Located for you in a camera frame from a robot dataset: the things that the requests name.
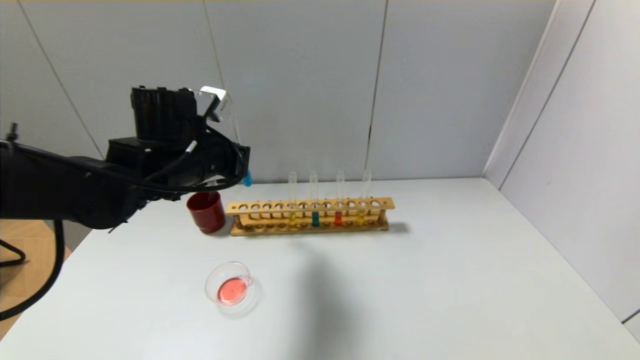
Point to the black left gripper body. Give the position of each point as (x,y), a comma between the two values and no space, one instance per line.
(243,159)

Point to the clear glass dish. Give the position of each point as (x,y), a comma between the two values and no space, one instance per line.
(232,292)

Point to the wooden test tube rack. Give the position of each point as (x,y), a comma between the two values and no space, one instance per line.
(310,205)

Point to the blue pigment test tube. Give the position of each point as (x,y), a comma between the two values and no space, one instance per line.
(315,219)
(247,178)

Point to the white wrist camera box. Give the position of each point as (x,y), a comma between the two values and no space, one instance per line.
(215,102)

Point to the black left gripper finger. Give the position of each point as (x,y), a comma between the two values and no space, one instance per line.
(230,157)

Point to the dark red cup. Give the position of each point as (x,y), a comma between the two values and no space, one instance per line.
(206,215)

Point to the yellow pigment test tube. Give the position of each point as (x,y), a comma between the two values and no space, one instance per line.
(292,219)
(361,217)

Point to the black stand leg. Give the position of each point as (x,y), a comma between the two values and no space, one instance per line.
(15,252)

